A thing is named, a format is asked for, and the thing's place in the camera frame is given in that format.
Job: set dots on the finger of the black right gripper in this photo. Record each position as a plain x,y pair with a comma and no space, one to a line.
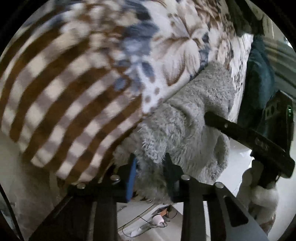
242,135

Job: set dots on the grey fluffy fleece pants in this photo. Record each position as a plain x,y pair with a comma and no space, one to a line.
177,127

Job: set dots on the white round device on floor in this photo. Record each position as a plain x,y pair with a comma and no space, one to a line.
158,220

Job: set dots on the floral plush bed blanket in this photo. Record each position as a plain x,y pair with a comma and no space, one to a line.
77,76

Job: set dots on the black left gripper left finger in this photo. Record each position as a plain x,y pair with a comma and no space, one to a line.
90,213

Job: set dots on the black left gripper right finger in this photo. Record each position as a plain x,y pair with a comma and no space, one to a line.
208,205

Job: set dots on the white gloved right hand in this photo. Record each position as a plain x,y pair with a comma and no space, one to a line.
261,203

